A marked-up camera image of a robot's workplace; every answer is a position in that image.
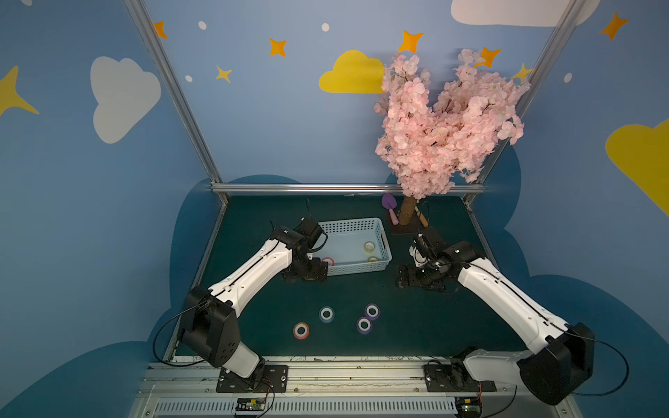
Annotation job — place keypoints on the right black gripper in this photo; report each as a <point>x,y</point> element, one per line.
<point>411,277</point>

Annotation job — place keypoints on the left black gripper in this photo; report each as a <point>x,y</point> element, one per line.
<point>306,272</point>

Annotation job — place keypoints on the light blue plastic storage basket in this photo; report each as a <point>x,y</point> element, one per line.
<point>343,241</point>

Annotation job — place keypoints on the purple tape roll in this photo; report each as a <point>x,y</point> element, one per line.
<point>364,325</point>
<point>372,312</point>

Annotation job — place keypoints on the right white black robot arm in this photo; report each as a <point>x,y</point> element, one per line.
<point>557,358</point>

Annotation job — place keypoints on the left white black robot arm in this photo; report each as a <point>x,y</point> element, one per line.
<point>209,324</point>

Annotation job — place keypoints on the blue tape roll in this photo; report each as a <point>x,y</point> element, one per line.
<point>326,314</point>

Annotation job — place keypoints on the purple pink toy shovel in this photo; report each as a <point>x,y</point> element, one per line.
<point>390,203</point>

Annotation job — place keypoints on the pink cherry blossom tree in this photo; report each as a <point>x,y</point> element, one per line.
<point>426,143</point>

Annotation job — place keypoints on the right green circuit board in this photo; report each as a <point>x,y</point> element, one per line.
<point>468,407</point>

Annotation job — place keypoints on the green circuit board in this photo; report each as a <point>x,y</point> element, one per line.
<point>250,406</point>
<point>468,407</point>

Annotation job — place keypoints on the left green circuit board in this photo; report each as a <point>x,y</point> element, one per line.
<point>250,406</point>

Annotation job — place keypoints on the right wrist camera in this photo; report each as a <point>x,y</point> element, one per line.
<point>419,259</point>

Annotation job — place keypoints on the dark tree base plate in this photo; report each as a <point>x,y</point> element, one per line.
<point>413,227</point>

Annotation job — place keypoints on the wooden handle toy tool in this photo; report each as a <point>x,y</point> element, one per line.
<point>422,218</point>

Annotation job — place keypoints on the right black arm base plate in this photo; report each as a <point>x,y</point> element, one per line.
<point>445,378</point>

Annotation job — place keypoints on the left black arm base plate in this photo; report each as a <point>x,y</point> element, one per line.
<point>265,377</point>

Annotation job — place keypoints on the aluminium rail front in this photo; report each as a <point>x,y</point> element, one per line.
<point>335,386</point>

